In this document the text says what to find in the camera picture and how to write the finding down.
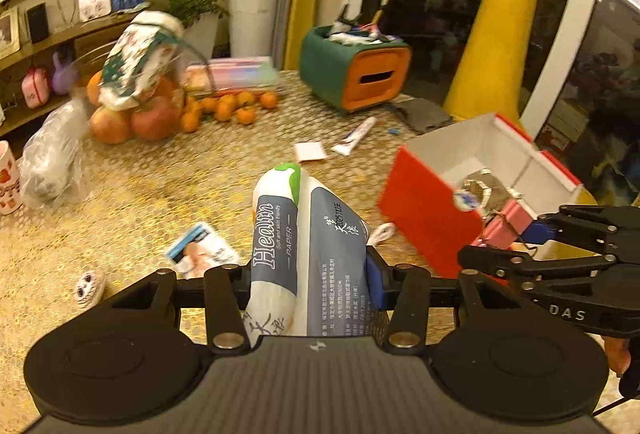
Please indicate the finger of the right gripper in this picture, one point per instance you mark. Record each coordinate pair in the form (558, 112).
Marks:
(539, 231)

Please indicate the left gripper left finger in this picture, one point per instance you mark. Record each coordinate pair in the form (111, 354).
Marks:
(223, 294)

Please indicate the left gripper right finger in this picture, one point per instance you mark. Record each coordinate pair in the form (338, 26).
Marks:
(402, 296)

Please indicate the pink binder clip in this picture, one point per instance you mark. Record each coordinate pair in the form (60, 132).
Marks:
(502, 228)

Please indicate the chicken breast snack packet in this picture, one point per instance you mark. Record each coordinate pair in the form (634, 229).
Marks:
(199, 249)

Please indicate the silver foil snack packet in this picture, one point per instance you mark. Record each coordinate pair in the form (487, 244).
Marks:
(483, 191)

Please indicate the white tissue paper pack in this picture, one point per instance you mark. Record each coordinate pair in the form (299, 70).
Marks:
(308, 273)

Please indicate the white square pad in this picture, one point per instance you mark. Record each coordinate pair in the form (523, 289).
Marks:
(309, 151)

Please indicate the red white cardboard box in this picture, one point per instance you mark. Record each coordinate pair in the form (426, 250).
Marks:
(419, 193)

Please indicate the small white round toy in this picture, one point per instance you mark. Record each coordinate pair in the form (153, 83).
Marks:
(89, 289)

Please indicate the white toothpaste tube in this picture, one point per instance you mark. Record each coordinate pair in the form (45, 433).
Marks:
(350, 142)

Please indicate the dark grey cloth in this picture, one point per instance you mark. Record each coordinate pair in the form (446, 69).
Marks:
(421, 115)

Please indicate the tangerine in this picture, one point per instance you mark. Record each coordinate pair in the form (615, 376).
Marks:
(208, 105)
(269, 100)
(224, 111)
(246, 115)
(245, 98)
(190, 121)

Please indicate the red apple right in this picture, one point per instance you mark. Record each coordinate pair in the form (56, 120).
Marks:
(156, 119)

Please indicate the red apple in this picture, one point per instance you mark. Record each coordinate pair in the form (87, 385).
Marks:
(111, 127)
(156, 119)

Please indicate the red apple left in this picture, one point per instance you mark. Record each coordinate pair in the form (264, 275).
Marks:
(111, 127)

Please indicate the clear crumpled plastic bag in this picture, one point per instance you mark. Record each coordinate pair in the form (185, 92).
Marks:
(51, 168)

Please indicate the colourful stationery box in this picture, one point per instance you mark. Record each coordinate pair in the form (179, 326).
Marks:
(230, 75)

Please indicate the clear glass fruit bowl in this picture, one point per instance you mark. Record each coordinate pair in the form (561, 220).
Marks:
(86, 77)

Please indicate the green orange tissue box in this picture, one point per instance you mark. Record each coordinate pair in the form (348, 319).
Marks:
(350, 77)

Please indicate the pink floral mug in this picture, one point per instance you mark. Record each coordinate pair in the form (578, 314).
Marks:
(10, 183)

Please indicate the floral green gift bag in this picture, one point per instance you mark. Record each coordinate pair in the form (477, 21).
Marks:
(143, 53)

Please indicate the wooden tv cabinet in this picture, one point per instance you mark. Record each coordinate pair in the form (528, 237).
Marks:
(15, 66)

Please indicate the wooden photo frame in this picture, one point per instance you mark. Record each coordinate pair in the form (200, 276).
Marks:
(9, 33)

